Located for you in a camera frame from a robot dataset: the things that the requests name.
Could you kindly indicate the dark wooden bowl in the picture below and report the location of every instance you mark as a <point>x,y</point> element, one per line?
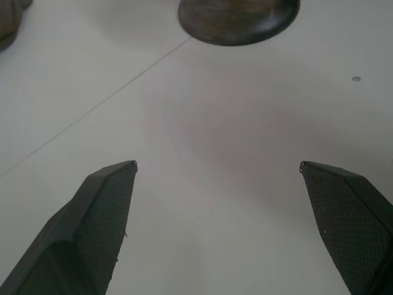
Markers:
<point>236,21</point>

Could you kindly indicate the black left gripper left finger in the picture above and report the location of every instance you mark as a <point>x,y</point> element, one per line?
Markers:
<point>92,227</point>

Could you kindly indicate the dark object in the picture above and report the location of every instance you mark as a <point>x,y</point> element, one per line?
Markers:
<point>9,21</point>

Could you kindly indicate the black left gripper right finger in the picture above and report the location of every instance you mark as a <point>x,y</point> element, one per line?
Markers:
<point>353,221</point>

